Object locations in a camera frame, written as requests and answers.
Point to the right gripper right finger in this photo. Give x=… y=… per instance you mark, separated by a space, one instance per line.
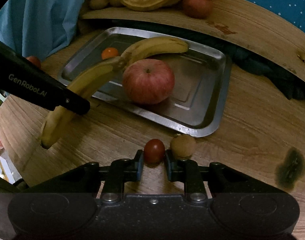
x=216 y=182

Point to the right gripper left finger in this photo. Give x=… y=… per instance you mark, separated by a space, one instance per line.
x=82 y=184

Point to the yellow banana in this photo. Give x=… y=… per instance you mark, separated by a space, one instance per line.
x=153 y=46
x=84 y=86

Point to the small red cherry tomato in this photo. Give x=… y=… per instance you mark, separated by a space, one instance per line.
x=154 y=151

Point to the large red apple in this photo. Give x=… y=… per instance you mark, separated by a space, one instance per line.
x=148 y=81

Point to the brown longan fruit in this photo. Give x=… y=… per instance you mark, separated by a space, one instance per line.
x=183 y=146

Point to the blue cloth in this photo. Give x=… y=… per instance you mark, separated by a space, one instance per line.
x=38 y=27

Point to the steel tray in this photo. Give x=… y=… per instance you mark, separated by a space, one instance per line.
x=202 y=75

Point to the orange tangerine far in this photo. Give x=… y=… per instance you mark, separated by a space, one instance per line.
x=109 y=52

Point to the brown kiwi on shelf right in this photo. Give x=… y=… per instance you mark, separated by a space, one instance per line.
x=115 y=3

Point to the wooden curved shelf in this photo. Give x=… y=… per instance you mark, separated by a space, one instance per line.
x=237 y=21

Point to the red apple on shelf lower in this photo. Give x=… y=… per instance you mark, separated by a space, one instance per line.
x=200 y=9

